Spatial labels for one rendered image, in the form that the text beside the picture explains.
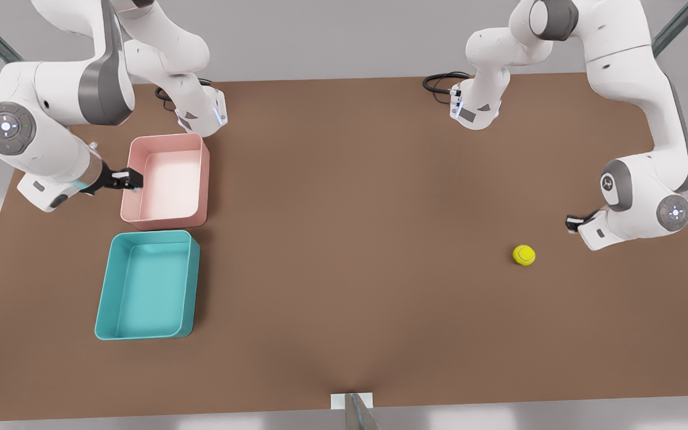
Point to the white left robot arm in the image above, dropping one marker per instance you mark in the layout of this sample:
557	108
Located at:
624	54

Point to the silver frame post with foot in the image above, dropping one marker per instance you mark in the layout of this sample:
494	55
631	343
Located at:
356	411

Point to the teal rectangular bin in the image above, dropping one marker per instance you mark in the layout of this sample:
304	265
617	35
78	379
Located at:
148	285

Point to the yellow tennis ball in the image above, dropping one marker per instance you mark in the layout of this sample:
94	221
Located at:
524	255

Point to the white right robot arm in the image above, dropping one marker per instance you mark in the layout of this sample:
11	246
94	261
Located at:
51	95

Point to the pink rectangular bin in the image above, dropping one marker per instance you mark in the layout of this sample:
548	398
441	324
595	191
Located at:
166	180

